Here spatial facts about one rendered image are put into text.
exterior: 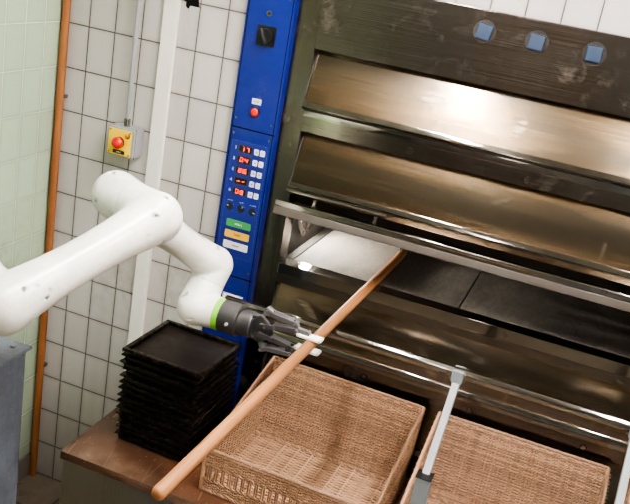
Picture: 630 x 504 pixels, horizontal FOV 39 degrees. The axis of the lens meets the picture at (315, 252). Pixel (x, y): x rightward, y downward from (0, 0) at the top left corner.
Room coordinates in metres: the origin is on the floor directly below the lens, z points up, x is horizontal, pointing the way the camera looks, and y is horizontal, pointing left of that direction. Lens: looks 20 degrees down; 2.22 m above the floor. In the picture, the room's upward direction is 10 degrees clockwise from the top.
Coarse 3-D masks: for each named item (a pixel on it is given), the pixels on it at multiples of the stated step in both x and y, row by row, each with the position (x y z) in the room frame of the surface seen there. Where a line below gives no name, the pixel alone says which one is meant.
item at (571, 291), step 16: (320, 224) 2.58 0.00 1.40; (336, 224) 2.56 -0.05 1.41; (384, 240) 2.52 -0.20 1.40; (400, 240) 2.51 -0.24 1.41; (432, 240) 2.65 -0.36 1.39; (432, 256) 2.47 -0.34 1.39; (448, 256) 2.46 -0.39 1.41; (496, 272) 2.42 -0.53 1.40; (512, 272) 2.41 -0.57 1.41; (544, 288) 2.38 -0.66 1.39; (560, 288) 2.37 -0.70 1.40; (576, 288) 2.36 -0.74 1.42; (608, 288) 2.50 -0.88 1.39; (608, 304) 2.32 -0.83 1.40; (624, 304) 2.31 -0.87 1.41
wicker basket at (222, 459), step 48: (288, 384) 2.69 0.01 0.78; (336, 384) 2.65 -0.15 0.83; (240, 432) 2.53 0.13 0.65; (288, 432) 2.63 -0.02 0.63; (336, 432) 2.60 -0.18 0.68; (384, 432) 2.56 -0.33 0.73; (240, 480) 2.36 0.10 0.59; (288, 480) 2.20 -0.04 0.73; (336, 480) 2.46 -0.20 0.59; (384, 480) 2.50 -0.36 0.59
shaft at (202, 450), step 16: (400, 256) 2.96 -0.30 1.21; (384, 272) 2.77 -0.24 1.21; (368, 288) 2.61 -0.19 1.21; (352, 304) 2.46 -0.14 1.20; (336, 320) 2.32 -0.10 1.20; (320, 336) 2.20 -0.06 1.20; (304, 352) 2.09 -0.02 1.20; (288, 368) 1.98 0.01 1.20; (272, 384) 1.89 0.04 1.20; (256, 400) 1.80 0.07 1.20; (240, 416) 1.72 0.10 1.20; (224, 432) 1.65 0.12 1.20; (208, 448) 1.58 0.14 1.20; (192, 464) 1.51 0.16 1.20; (176, 480) 1.45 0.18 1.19; (160, 496) 1.40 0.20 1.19
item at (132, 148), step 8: (112, 128) 2.88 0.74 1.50; (120, 128) 2.87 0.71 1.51; (128, 128) 2.88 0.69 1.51; (136, 128) 2.90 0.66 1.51; (112, 136) 2.88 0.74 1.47; (120, 136) 2.87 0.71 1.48; (136, 136) 2.87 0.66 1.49; (128, 144) 2.86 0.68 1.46; (136, 144) 2.88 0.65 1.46; (112, 152) 2.88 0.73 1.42; (120, 152) 2.87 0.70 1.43; (128, 152) 2.86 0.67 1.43; (136, 152) 2.88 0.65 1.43
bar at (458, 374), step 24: (336, 336) 2.31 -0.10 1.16; (360, 336) 2.30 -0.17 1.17; (408, 360) 2.25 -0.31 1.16; (432, 360) 2.24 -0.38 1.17; (456, 384) 2.19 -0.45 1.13; (480, 384) 2.19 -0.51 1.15; (504, 384) 2.17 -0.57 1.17; (576, 408) 2.11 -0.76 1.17; (432, 456) 2.05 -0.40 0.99; (624, 480) 1.98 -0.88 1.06
